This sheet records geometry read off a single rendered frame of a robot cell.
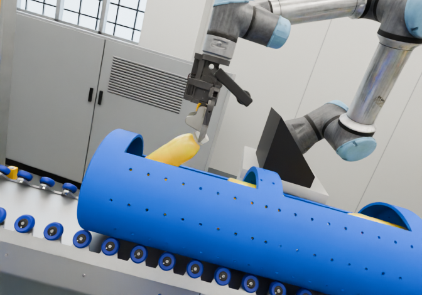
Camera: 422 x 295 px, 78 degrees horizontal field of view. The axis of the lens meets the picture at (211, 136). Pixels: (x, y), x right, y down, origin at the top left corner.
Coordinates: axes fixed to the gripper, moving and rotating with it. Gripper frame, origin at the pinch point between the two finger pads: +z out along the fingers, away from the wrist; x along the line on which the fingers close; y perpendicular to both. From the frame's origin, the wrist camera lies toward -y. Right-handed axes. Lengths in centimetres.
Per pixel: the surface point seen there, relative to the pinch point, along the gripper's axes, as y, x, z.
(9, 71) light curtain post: 79, -35, 6
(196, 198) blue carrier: -2.4, 11.4, 11.7
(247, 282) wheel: -21.3, 10.3, 32.0
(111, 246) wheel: 15.0, 10.3, 31.9
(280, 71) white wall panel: -69, -264, -33
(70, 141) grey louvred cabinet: 115, -157, 82
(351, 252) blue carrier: -40.8, 12.5, 14.1
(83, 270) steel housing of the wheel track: 20.2, 11.9, 39.6
